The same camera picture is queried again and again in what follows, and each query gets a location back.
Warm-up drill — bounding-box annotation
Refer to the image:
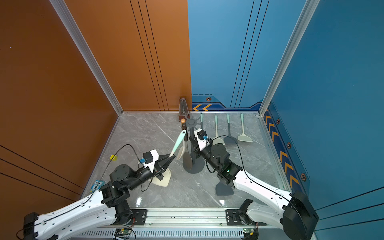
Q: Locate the cream slotted turner mint handle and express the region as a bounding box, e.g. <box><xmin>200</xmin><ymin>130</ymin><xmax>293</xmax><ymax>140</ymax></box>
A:
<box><xmin>152</xmin><ymin>130</ymin><xmax>187</xmax><ymax>187</ymax></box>

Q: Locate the grey kitchen utensil rack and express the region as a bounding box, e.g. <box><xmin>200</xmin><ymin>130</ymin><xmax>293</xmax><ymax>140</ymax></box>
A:
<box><xmin>182</xmin><ymin>117</ymin><xmax>205</xmax><ymax>174</ymax></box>

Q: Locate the grey turner mint handle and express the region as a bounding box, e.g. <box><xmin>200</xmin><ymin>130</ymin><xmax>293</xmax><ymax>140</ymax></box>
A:
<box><xmin>224</xmin><ymin>114</ymin><xmax>238</xmax><ymax>144</ymax></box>

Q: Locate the cream spatula mint handle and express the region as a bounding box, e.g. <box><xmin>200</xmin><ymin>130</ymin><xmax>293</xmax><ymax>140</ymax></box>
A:
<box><xmin>238</xmin><ymin>113</ymin><xmax>253</xmax><ymax>143</ymax></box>

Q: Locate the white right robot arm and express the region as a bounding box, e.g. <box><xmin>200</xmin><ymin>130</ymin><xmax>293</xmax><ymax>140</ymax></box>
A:
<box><xmin>190</xmin><ymin>138</ymin><xmax>319</xmax><ymax>240</ymax></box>

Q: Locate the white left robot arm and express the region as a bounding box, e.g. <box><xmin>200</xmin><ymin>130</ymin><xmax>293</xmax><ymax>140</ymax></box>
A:
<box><xmin>21</xmin><ymin>155</ymin><xmax>175</xmax><ymax>240</ymax></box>

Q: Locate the red wooden metronome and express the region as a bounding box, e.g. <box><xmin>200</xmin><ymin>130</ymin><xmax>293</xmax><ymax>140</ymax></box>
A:
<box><xmin>179</xmin><ymin>98</ymin><xmax>190</xmax><ymax>122</ymax></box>

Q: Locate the small yellow cube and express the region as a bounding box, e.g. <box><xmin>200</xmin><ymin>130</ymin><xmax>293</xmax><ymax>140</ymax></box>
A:
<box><xmin>110</xmin><ymin>155</ymin><xmax>118</xmax><ymax>161</ymax></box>

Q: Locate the blue owl toy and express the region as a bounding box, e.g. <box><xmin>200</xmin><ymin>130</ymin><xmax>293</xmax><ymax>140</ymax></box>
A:
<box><xmin>91</xmin><ymin>180</ymin><xmax>105</xmax><ymax>193</ymax></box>

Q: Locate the green circuit board left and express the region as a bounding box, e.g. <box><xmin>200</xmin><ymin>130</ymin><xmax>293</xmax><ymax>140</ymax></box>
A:
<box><xmin>114</xmin><ymin>228</ymin><xmax>134</xmax><ymax>238</ymax></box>

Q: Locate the green circuit board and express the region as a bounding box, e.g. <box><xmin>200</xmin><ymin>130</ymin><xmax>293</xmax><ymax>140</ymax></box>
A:
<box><xmin>242</xmin><ymin>228</ymin><xmax>259</xmax><ymax>240</ymax></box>
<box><xmin>114</xmin><ymin>228</ymin><xmax>134</xmax><ymax>238</ymax></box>

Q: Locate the green circuit board right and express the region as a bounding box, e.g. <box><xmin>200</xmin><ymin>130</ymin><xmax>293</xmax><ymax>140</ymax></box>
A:
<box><xmin>242</xmin><ymin>228</ymin><xmax>259</xmax><ymax>240</ymax></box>

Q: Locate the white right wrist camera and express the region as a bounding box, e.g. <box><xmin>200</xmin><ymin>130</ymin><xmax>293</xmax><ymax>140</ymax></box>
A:
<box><xmin>194</xmin><ymin>129</ymin><xmax>209</xmax><ymax>151</ymax></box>

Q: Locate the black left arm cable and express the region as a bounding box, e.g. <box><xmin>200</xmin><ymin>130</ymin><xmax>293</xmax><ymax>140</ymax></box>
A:
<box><xmin>80</xmin><ymin>143</ymin><xmax>143</xmax><ymax>205</ymax></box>

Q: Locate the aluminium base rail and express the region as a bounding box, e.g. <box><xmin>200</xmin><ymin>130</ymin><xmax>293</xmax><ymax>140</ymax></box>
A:
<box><xmin>56</xmin><ymin>206</ymin><xmax>316</xmax><ymax>240</ymax></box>

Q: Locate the aluminium corner post right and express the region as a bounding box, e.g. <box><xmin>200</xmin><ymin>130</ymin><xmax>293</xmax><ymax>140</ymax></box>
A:
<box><xmin>259</xmin><ymin>0</ymin><xmax>320</xmax><ymax>117</ymax></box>

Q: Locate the aluminium corner post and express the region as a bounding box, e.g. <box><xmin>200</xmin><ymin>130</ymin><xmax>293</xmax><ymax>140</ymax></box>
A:
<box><xmin>50</xmin><ymin>0</ymin><xmax>124</xmax><ymax>116</ymax></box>
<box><xmin>259</xmin><ymin>0</ymin><xmax>320</xmax><ymax>117</ymax></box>

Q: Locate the aluminium corner post left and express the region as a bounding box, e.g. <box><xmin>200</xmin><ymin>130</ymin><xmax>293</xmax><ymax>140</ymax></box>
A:
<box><xmin>50</xmin><ymin>0</ymin><xmax>124</xmax><ymax>116</ymax></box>

